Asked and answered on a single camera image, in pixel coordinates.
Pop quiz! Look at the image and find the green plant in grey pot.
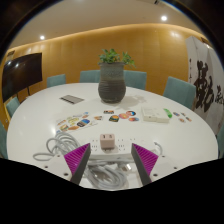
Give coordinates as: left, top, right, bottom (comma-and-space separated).
97, 48, 137, 104

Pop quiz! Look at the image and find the white calligraphy folding screen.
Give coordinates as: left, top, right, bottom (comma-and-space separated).
184, 35, 224, 135

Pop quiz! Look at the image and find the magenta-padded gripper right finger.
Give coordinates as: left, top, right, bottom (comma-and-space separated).
130, 143, 182, 186

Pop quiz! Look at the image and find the grey-white coiled power cable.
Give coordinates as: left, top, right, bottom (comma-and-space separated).
32, 131, 164, 190

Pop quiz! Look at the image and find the sheet of colourful stickers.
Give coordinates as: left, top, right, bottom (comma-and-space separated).
55, 111, 92, 133

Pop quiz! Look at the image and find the group of teal chairs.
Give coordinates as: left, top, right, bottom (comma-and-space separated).
0, 69, 224, 160

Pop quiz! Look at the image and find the small pink charger block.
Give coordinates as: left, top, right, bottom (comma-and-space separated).
99, 133, 116, 150

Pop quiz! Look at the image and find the white cardboard box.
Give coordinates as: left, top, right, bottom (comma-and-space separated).
155, 108, 171, 124
141, 105, 158, 123

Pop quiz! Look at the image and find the group of ceiling spotlights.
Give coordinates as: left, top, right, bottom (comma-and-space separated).
39, 14, 169, 41

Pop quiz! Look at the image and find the small green packet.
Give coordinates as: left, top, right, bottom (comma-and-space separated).
163, 108, 173, 119

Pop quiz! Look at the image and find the black wall television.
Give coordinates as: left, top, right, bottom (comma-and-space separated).
1, 52, 44, 103

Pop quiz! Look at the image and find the white power strip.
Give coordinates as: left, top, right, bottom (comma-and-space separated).
87, 137, 157, 161

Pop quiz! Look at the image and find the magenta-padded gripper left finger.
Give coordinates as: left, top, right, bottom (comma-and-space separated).
42, 143, 92, 186

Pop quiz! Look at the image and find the dark square sun sticker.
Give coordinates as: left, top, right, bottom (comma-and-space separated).
108, 114, 120, 123

